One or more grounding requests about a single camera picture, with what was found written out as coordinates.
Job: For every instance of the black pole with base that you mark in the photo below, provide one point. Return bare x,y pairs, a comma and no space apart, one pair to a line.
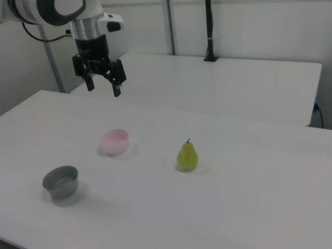
209,26

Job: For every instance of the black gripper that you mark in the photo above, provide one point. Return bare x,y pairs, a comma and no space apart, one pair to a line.
92,49

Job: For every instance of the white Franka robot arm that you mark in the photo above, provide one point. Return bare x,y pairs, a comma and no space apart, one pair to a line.
85,10

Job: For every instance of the green pear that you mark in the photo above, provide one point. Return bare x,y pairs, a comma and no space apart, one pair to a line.
187,158

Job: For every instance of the grey bowl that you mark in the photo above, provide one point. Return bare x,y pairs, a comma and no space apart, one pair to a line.
63,190

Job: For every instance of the aluminium partition post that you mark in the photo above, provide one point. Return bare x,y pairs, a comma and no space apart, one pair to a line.
169,26
53,67

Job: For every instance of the pink bowl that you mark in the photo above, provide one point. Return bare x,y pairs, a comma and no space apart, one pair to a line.
115,145

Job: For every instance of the white side table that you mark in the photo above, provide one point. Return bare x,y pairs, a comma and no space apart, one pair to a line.
207,85

